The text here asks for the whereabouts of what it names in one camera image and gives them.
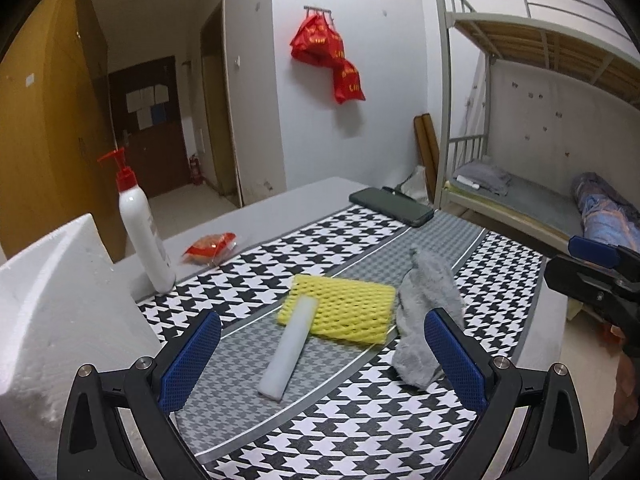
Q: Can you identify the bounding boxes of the dark brown door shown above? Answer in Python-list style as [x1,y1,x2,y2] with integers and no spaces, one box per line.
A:
[108,56,193,200]

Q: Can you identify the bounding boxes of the blue paper notice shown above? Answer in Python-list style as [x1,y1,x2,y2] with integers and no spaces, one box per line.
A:
[137,105,167,128]

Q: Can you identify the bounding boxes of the small red plastic bag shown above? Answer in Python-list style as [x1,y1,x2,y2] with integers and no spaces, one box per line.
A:
[331,57,366,105]

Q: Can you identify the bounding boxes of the large red plastic bag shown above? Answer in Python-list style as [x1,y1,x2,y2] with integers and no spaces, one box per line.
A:
[290,12,347,67]

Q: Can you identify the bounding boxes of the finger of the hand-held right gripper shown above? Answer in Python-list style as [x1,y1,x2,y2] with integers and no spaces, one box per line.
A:
[568,235,640,273]
[544,256,626,321]

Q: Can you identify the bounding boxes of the clear plastic bag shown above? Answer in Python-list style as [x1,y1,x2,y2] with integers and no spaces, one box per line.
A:
[395,165,434,206]

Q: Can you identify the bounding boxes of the grey mattress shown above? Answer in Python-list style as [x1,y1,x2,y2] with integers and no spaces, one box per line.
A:
[445,160,586,246]

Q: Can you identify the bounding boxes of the red snack packet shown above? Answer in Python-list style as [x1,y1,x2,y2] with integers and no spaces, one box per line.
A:
[181,232,238,266]

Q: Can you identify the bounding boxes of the yellow foam net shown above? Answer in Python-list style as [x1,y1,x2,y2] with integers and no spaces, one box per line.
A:
[276,274,397,346]

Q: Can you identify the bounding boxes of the white foam box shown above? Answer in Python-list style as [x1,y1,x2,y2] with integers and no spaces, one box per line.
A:
[0,213,166,426]

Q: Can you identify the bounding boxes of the black smartphone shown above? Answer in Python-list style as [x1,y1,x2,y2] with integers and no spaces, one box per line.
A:
[348,187,436,227]

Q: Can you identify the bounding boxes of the white pump bottle red cap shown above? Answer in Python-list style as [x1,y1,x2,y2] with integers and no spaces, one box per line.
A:
[97,147,177,294]

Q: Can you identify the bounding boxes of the houndstooth tablecloth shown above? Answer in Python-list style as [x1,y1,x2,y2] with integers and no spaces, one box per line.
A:
[135,205,551,480]

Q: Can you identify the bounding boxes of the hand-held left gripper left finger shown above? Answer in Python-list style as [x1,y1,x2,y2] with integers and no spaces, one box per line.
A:
[57,310,222,480]

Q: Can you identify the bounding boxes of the blue patterned rolled blanket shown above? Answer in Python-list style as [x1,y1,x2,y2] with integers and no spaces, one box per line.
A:
[571,171,640,251]

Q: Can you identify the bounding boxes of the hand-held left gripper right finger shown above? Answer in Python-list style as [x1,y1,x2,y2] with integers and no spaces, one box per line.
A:
[424,308,591,480]

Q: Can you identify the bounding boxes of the person's right hand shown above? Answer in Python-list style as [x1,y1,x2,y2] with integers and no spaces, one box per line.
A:
[611,325,640,427]

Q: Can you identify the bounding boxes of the white foam sheet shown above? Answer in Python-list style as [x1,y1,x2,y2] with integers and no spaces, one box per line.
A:
[258,296,319,402]

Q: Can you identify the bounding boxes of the grey folded cloth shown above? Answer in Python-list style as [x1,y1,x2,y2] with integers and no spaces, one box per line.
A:
[457,157,513,196]

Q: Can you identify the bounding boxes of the grey sock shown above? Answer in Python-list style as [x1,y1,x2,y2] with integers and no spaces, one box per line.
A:
[391,246,466,391]

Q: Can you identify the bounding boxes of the metal bunk bed frame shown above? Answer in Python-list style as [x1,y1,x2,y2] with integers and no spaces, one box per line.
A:
[430,0,640,261]

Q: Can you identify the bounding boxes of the wooden wardrobe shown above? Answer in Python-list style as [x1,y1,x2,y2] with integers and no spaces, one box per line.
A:
[0,0,126,266]

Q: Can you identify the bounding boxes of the wooden side door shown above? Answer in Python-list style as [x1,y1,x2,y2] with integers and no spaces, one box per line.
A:
[201,0,241,196]

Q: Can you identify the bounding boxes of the wooden boards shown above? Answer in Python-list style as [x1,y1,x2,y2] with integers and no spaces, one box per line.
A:
[414,113,441,196]

